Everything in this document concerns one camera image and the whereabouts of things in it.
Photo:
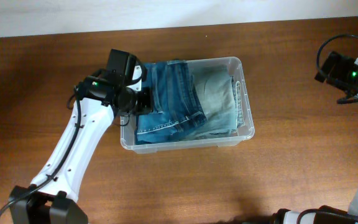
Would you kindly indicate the dark blue jeans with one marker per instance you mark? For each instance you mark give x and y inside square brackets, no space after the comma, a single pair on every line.
[177,111]

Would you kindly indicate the clear plastic storage bin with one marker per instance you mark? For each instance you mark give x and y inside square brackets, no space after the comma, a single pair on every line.
[245,132]

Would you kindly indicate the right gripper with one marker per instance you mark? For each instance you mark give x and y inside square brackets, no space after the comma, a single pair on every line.
[347,66]

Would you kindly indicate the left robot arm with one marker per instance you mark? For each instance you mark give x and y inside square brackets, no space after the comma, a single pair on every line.
[113,91]

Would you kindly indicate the light grey jeans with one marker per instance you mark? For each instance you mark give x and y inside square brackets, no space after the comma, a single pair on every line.
[214,88]

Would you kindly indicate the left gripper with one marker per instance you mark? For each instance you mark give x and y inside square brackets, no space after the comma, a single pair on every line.
[147,106]

